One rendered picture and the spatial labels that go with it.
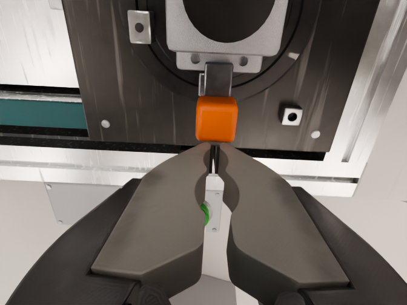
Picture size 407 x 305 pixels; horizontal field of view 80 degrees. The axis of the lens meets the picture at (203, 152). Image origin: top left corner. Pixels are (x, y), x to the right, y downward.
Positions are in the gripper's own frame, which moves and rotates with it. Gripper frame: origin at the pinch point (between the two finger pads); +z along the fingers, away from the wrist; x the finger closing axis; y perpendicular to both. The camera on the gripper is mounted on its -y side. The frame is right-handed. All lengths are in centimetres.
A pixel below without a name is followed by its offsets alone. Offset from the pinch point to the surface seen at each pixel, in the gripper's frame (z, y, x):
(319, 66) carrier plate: 10.2, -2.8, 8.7
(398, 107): 21.2, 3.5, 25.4
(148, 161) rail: 11.2, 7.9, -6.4
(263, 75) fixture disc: 8.2, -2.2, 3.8
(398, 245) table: 21, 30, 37
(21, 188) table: 21.4, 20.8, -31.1
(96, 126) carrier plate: 10.2, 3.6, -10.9
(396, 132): 21.3, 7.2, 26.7
